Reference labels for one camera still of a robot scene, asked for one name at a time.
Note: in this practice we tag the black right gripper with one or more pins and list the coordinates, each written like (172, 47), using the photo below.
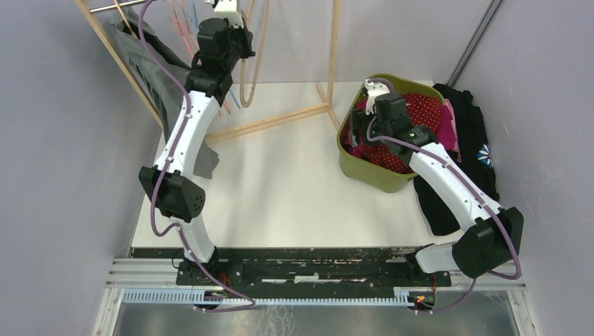
(360, 120)

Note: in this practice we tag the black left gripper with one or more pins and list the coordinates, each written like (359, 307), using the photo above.
(243, 31)

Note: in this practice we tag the red polka dot skirt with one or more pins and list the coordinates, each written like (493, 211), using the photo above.
(423, 110)

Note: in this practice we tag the magenta pleated skirt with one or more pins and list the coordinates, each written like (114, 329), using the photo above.
(447, 135)

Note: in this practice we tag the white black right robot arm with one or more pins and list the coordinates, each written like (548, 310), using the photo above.
(491, 234)

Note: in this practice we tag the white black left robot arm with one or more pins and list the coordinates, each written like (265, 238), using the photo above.
(176, 201)

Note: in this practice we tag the grey skirt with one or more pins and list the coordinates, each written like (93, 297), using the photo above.
(166, 95)

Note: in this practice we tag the wooden hanger with grey skirt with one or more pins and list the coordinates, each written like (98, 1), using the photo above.
(123, 16)

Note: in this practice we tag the olive green laundry basket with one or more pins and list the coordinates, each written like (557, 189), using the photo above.
(362, 170)

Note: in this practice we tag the wooden clothes rack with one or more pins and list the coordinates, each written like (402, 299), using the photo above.
(326, 95)

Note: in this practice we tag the black floral garment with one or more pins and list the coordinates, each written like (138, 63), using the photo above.
(473, 153)

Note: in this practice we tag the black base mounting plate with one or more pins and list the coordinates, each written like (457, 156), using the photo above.
(244, 278)

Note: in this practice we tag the metal wall rail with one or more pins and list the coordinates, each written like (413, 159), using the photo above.
(477, 36)

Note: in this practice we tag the aluminium rail frame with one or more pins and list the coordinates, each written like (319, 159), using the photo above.
(146, 297)

